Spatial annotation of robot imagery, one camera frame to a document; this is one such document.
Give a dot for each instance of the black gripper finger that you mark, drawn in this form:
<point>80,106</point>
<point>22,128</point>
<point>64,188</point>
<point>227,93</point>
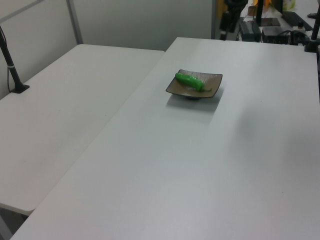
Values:
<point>224,25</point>
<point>233,21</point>

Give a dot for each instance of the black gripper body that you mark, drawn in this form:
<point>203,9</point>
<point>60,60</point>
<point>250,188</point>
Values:
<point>236,2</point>

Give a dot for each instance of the green chili pepper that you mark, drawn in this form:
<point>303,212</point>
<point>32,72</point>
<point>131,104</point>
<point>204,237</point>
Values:
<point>188,80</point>

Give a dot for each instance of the square brown ceramic plate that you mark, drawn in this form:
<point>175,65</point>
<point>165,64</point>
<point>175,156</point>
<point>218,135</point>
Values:
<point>200,92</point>

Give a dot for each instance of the black power adapter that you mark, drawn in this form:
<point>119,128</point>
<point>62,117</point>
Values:
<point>250,30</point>

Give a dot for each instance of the yellow object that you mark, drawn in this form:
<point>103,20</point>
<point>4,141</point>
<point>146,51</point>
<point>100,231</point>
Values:
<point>267,2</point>

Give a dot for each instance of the black monitor stand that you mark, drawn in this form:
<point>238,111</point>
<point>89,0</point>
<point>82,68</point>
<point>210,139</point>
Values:
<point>265,20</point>

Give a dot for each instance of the black electronics box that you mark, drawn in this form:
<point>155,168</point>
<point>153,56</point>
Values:
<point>273,33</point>

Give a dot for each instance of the green tissue box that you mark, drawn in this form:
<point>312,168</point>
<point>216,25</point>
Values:
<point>289,4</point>

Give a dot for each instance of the black keyboard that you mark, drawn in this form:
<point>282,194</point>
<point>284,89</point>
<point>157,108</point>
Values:
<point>295,18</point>

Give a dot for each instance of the black computer mouse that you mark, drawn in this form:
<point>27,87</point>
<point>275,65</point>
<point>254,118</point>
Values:
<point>312,15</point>

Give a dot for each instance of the grey partition edge post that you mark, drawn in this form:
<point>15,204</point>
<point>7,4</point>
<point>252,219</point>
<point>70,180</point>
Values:
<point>213,20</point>

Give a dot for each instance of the black clamped camera pole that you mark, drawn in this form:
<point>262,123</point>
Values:
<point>314,30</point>

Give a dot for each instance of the grey metal frame post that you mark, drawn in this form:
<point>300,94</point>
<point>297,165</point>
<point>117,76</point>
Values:
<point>75,22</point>

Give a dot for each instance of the black camera pole with base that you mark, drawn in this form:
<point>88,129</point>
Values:
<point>11,67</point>

